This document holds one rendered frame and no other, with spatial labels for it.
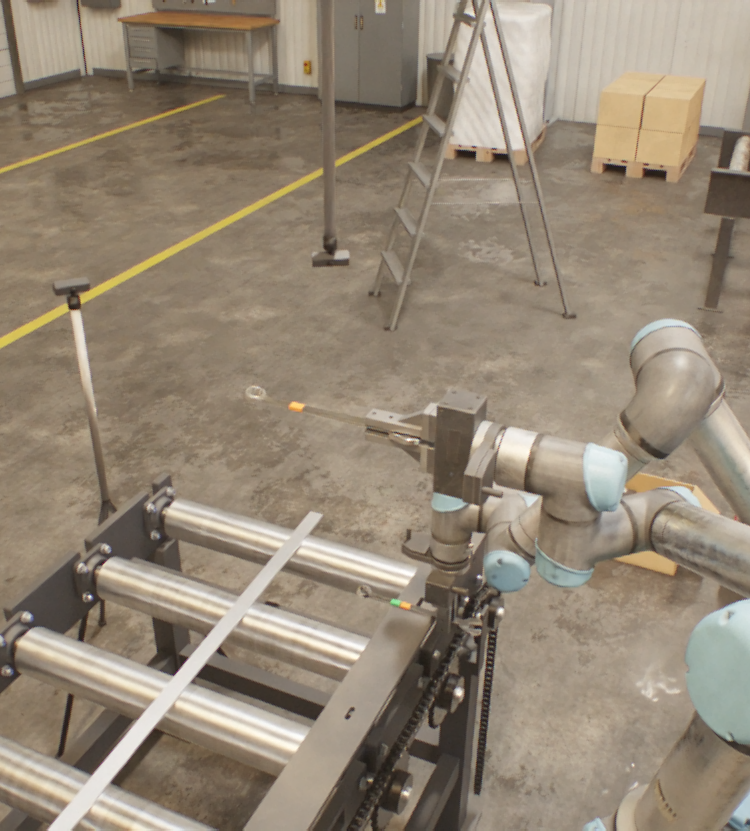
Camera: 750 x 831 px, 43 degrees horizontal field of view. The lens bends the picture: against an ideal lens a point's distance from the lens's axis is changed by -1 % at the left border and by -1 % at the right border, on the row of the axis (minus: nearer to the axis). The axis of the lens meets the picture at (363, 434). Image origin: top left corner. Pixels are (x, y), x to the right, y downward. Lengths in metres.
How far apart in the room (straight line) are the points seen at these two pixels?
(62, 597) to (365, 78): 9.89
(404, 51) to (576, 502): 10.68
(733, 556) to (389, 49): 10.79
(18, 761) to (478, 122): 8.34
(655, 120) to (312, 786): 8.26
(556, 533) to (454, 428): 0.18
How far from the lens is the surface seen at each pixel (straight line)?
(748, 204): 6.41
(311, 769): 1.63
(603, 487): 1.14
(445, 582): 1.77
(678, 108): 9.32
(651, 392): 1.46
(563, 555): 1.21
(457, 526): 1.71
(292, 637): 2.25
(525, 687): 3.44
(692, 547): 1.18
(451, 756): 2.76
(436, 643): 2.19
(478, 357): 5.58
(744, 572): 1.11
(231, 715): 2.07
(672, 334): 1.56
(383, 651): 1.82
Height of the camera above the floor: 2.42
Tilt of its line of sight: 31 degrees down
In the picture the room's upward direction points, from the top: straight up
